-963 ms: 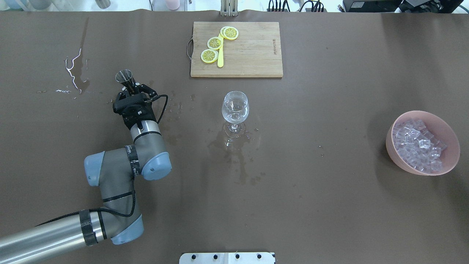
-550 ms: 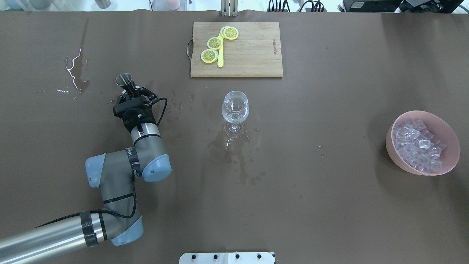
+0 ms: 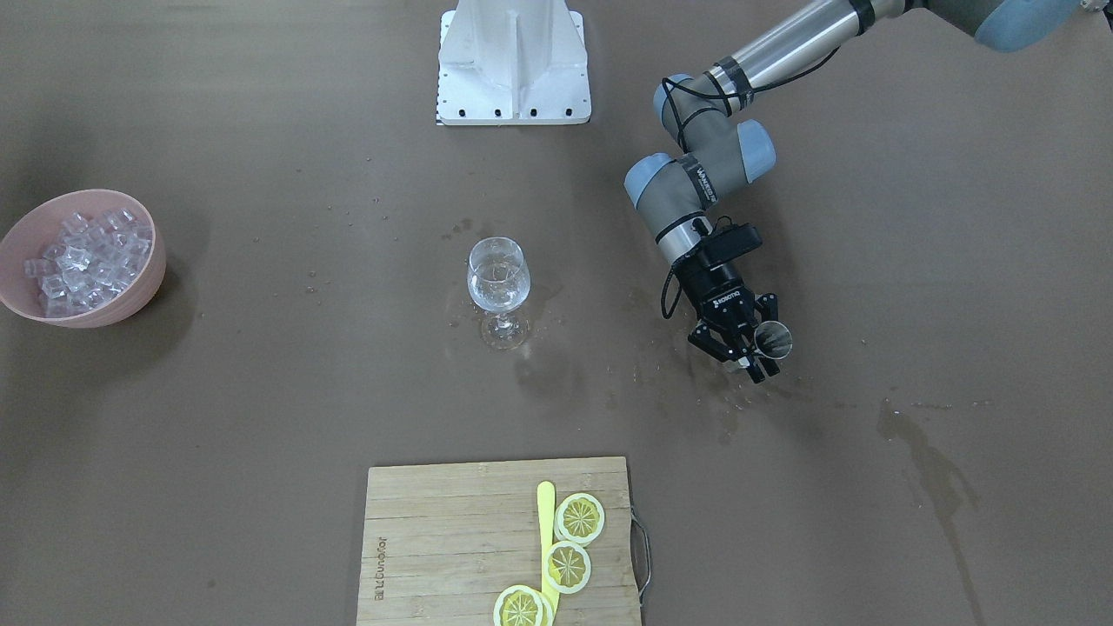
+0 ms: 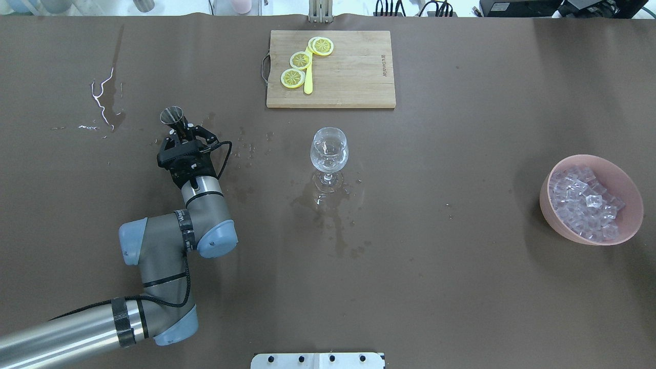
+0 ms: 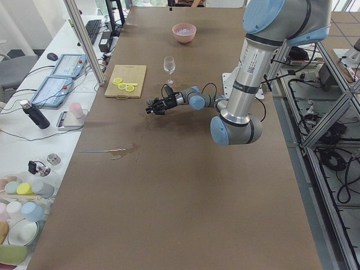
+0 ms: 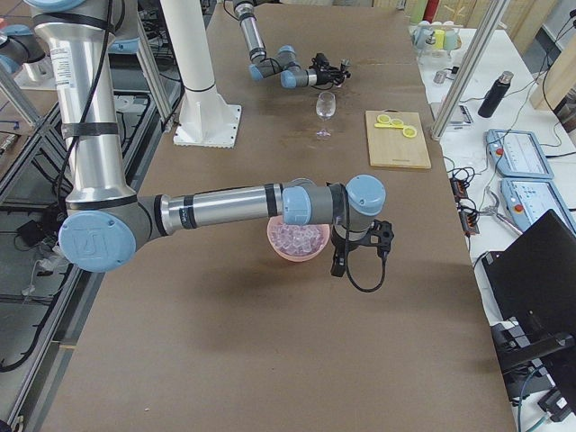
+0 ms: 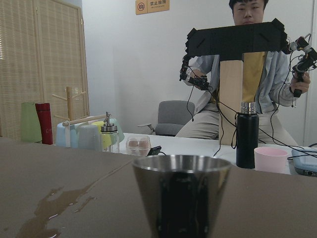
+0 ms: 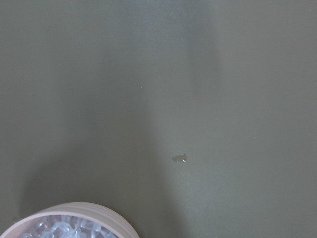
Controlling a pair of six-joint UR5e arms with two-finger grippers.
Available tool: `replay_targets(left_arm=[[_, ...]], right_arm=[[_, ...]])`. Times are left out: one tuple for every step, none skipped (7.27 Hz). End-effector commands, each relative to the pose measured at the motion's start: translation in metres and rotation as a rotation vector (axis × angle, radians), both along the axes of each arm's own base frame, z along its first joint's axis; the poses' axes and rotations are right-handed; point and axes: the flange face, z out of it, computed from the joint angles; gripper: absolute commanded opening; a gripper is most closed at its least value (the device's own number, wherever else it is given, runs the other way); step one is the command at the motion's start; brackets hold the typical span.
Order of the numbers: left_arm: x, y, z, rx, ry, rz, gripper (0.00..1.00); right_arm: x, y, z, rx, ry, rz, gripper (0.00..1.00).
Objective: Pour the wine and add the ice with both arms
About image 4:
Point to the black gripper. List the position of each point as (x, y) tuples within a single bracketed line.
[(201, 165)]

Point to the steel double jigger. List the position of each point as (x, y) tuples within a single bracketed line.
[(173, 118)]

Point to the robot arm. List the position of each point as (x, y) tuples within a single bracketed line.
[(165, 311)]

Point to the clear wine glass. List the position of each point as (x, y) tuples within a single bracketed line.
[(329, 153)]

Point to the pile of clear ice cubes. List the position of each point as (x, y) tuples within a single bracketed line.
[(584, 204)]

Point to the lemon slice lower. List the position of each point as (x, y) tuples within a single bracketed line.
[(292, 78)]

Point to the lemon slice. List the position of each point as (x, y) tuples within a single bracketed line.
[(292, 78), (321, 46), (301, 60)]

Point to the yellow plastic knife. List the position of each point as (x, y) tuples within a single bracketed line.
[(308, 87)]

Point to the lemon slice middle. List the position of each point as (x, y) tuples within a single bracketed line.
[(301, 60)]

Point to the pink plastic cup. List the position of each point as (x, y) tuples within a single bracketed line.
[(241, 6)]

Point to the lemon slice top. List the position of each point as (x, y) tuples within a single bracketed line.
[(321, 46)]

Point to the wooden cutting board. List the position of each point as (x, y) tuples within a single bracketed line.
[(359, 73)]

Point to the pink bowl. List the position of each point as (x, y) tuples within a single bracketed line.
[(629, 219)]

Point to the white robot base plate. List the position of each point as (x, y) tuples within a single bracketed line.
[(319, 360)]

